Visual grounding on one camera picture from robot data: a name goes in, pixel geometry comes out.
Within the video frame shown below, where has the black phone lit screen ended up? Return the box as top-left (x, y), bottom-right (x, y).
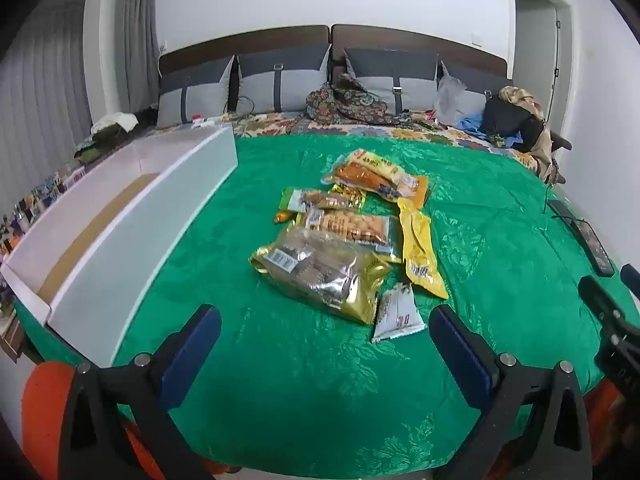
top-left (572, 219), bottom-right (615, 277)

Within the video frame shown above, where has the small green snack packet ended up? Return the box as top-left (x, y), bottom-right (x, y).
top-left (279, 187), bottom-right (368, 212)

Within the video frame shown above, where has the cream stick snack packet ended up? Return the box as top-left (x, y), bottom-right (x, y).
top-left (345, 148), bottom-right (418, 198)

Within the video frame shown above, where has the green patterned blanket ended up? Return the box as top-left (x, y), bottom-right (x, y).
top-left (15, 132), bottom-right (631, 473)

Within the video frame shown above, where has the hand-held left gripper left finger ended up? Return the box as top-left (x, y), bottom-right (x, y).
top-left (59, 304), bottom-right (222, 480)

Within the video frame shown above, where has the small white snack packet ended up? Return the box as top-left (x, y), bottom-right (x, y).
top-left (371, 281), bottom-right (427, 345)

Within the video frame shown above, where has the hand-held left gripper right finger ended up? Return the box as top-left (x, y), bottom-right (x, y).
top-left (429, 305), bottom-right (593, 480)

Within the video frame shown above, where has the yellow snack packet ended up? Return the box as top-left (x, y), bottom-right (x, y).
top-left (396, 197), bottom-right (450, 301)

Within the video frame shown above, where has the dark green cloth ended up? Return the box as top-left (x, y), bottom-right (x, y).
top-left (75, 127), bottom-right (132, 163)

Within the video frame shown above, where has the yellow packet red black print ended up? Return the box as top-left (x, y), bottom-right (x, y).
top-left (330, 182), bottom-right (368, 206)

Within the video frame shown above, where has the floral bed sheet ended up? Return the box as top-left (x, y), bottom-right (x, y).
top-left (150, 110), bottom-right (553, 171)

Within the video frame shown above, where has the clear peanut packet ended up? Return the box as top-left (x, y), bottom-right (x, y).
top-left (295, 208), bottom-right (405, 263)

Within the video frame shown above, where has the clear plastic bag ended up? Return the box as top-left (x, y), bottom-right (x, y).
top-left (434, 74), bottom-right (468, 126)

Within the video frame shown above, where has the blue cloth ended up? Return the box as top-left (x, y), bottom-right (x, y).
top-left (457, 114), bottom-right (523, 151)

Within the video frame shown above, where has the white cloth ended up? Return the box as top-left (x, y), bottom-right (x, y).
top-left (91, 112), bottom-right (138, 136)

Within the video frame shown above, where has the orange clear chicken leg packet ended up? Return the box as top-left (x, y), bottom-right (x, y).
top-left (320, 160), bottom-right (431, 208)

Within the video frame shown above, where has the brown headboard panel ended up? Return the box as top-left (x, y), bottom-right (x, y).
top-left (159, 25), bottom-right (331, 78)
top-left (331, 24), bottom-right (508, 81)

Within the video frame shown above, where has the grey strapped pillow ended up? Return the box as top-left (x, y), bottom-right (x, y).
top-left (157, 55), bottom-right (235, 128)
top-left (440, 60), bottom-right (513, 111)
top-left (342, 47), bottom-right (440, 113)
top-left (236, 44), bottom-right (332, 115)

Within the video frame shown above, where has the beige scarf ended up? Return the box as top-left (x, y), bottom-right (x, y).
top-left (497, 86), bottom-right (563, 186)

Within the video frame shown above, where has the grey curtain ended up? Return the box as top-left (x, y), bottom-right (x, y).
top-left (0, 0), bottom-right (157, 171)

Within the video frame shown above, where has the black bag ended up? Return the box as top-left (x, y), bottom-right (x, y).
top-left (481, 95), bottom-right (548, 153)

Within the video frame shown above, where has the dark floral cloth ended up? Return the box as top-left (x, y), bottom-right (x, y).
top-left (305, 74), bottom-right (416, 126)

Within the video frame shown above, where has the long white box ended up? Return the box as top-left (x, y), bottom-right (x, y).
top-left (0, 126), bottom-right (238, 368)

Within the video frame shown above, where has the white door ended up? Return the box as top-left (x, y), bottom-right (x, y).
top-left (512, 0), bottom-right (573, 136)

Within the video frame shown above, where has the gold foil snack bag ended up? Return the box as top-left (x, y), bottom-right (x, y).
top-left (249, 225), bottom-right (393, 326)

